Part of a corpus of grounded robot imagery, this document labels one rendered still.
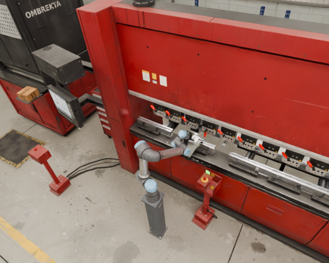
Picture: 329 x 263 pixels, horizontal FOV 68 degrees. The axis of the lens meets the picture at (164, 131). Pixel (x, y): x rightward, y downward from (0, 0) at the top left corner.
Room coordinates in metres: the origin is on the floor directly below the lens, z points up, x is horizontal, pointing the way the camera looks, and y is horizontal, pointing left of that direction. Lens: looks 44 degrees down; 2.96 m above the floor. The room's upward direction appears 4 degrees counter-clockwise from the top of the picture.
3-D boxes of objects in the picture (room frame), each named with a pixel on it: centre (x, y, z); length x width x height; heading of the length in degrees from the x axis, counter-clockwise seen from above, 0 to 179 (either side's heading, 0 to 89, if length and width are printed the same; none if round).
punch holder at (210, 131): (1.81, -0.47, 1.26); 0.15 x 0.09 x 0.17; 55
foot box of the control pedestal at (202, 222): (1.44, -0.41, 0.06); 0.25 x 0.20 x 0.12; 137
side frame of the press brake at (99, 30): (2.62, 0.36, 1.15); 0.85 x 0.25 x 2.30; 145
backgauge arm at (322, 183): (1.44, -1.65, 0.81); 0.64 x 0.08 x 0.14; 145
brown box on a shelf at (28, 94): (3.01, 1.94, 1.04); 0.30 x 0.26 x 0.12; 56
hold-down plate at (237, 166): (1.51, -0.79, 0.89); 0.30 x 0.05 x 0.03; 55
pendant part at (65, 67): (2.23, 0.99, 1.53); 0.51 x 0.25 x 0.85; 45
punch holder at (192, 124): (1.92, -0.31, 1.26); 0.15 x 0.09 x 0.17; 55
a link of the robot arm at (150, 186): (1.34, 0.17, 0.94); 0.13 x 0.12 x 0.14; 31
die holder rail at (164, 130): (2.23, 0.12, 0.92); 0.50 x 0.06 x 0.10; 55
